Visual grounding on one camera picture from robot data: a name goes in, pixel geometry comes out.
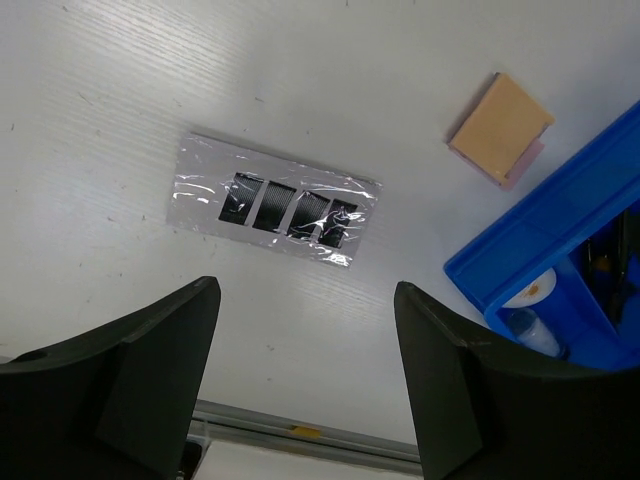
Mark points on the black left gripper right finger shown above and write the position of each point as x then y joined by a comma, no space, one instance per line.
484,407

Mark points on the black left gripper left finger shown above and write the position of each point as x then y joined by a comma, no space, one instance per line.
115,402

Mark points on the white oval makeup sponge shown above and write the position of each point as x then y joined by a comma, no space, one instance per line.
537,291

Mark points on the beige square makeup sponge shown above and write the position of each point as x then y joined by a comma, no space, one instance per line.
499,132

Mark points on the black fan makeup brush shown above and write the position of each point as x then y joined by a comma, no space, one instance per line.
622,290

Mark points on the blue divided plastic bin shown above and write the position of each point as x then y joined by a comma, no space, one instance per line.
567,223

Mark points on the hair pin card in plastic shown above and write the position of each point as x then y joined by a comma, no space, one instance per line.
228,191

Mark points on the front aluminium rail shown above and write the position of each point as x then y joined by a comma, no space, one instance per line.
224,422

